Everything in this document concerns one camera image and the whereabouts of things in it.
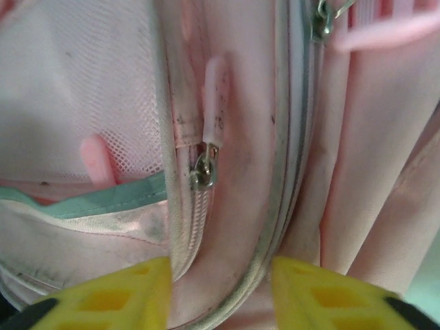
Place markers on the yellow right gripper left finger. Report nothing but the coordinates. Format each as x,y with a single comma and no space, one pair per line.
113,299

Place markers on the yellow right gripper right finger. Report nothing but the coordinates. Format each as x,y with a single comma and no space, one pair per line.
326,295

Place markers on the pink student backpack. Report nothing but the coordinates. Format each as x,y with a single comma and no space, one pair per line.
240,172

